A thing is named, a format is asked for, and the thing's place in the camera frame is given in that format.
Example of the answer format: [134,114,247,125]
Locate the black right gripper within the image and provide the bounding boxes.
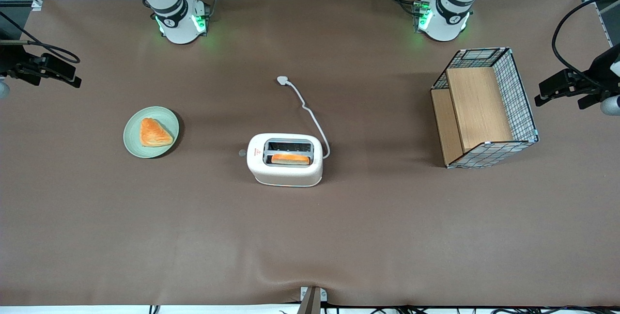
[0,43,82,88]

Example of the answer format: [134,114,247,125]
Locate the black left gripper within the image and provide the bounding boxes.
[535,44,620,107]

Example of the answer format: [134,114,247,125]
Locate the white two-slot toaster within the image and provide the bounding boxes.
[247,133,324,188]

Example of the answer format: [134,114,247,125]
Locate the pale green plate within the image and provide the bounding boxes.
[123,106,180,159]

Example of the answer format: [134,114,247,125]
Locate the triangular orange pastry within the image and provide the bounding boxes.
[139,118,174,148]

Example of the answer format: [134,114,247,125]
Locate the orange toast slice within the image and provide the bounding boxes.
[271,153,311,166]

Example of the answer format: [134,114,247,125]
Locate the brown table cover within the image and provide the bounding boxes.
[0,0,620,308]

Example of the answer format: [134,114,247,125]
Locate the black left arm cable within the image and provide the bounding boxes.
[552,0,620,88]

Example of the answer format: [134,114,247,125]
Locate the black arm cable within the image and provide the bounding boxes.
[0,11,81,64]
[552,0,620,88]

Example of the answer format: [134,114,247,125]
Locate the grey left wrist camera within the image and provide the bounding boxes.
[578,92,620,116]

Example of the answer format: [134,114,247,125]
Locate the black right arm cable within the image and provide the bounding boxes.
[0,11,81,64]

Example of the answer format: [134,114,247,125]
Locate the wire basket with wooden shelf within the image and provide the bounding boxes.
[430,47,540,170]

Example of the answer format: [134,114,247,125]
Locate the white power cord with plug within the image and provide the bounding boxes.
[277,76,332,160]

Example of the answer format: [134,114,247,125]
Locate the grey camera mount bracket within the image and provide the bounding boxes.
[296,285,328,314]

